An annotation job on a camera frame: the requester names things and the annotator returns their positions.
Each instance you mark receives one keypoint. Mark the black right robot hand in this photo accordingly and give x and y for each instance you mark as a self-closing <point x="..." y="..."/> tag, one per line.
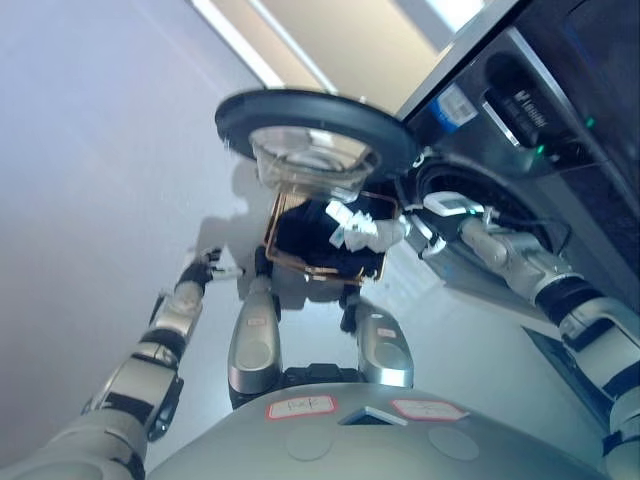
<point x="442" y="210"/>

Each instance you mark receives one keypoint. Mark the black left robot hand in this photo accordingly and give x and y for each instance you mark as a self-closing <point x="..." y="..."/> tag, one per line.
<point x="205" y="265"/>

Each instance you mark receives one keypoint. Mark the white garment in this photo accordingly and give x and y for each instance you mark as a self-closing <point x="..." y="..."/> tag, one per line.
<point x="375" y="235"/>

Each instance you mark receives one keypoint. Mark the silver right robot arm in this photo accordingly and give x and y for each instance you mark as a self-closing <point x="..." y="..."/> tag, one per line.
<point x="530" y="270"/>

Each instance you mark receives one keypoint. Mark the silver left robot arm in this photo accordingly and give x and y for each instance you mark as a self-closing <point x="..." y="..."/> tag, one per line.
<point x="140" y="370"/>

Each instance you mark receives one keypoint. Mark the brown wicker laundry basket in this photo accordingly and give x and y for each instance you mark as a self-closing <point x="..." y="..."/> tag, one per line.
<point x="272" y="240"/>

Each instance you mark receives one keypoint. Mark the grey front-load washing machine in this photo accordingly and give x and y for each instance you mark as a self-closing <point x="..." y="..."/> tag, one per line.
<point x="540" y="210"/>

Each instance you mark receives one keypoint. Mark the black clothes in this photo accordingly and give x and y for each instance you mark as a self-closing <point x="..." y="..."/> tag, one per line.
<point x="305" y="240"/>

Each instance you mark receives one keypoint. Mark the round glass washing machine door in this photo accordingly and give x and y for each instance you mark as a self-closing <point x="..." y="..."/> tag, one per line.
<point x="300" y="112"/>

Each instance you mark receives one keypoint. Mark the white barcode sticker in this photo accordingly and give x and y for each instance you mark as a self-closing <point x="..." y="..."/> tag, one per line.
<point x="452" y="107"/>

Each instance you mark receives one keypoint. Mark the dark stacked dryer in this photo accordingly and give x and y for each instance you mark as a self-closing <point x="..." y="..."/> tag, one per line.
<point x="610" y="50"/>

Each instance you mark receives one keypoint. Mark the silver robot torso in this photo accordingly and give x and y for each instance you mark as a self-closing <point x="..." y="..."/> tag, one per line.
<point x="350" y="450"/>

